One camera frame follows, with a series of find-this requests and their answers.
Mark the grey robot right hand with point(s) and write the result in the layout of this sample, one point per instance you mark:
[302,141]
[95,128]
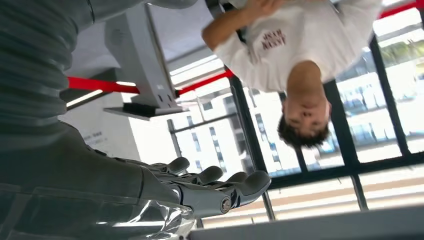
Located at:
[82,185]

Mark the person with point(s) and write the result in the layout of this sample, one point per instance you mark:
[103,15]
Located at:
[298,43]

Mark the black window frame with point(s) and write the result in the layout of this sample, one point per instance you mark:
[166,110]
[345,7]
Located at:
[344,170]

